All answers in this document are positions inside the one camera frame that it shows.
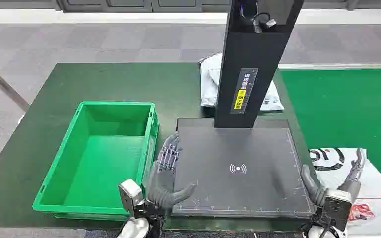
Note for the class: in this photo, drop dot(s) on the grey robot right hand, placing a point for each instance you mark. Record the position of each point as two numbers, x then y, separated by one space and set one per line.
312 189

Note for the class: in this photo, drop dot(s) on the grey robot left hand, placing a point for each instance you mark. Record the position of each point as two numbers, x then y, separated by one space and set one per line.
159 187

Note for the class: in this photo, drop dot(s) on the grey plastic mailer parcel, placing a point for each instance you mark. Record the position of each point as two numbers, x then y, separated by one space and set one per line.
378 187
210 85

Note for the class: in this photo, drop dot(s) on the green plastic crate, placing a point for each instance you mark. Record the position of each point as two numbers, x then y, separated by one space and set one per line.
105 164

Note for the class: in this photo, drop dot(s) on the green conveyor mat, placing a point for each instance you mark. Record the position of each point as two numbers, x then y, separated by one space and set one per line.
341 108

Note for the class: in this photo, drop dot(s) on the black and yellow label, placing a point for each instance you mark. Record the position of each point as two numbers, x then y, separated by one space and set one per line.
243 95

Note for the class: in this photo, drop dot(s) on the white conveyor edge strip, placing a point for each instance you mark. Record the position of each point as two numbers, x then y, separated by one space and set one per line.
341 66

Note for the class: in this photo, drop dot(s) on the black scanner column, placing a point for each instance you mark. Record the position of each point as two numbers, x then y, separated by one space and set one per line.
253 52

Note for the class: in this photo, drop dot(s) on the dark cabinet front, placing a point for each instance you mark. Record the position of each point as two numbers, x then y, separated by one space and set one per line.
111 5

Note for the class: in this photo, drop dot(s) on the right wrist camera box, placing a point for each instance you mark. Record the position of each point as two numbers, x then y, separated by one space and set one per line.
336 207

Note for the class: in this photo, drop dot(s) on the black scanner base plate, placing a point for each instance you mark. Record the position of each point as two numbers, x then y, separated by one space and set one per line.
243 190

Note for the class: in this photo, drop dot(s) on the grey metal rail bar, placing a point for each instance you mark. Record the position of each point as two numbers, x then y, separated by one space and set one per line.
3 85

